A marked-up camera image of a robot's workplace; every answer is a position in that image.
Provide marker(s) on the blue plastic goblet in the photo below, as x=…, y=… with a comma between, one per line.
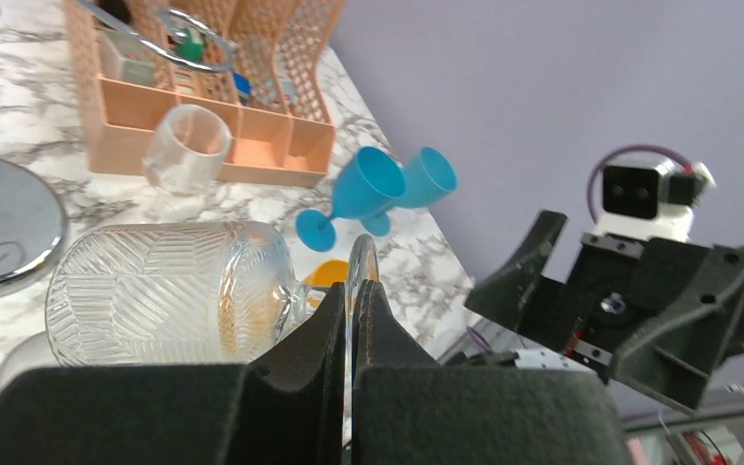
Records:
x=429, y=177
x=370, y=181

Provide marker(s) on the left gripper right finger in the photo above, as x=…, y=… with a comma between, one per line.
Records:
x=410, y=409

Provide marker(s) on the ribbed clear glass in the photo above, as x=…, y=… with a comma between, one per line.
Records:
x=186, y=294

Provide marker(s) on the orange plastic goblet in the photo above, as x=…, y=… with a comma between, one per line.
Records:
x=320, y=280

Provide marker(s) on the short clear wine glass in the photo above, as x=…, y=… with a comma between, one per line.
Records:
x=183, y=158

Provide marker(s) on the peach desk organizer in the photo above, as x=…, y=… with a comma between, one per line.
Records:
x=270, y=100

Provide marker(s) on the chrome wine glass rack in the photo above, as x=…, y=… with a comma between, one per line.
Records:
x=6, y=192

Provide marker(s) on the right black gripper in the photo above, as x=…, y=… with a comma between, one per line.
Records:
x=658, y=316

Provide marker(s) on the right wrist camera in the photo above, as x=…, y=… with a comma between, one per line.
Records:
x=643, y=198

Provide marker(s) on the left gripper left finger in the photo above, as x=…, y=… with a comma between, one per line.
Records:
x=284, y=408

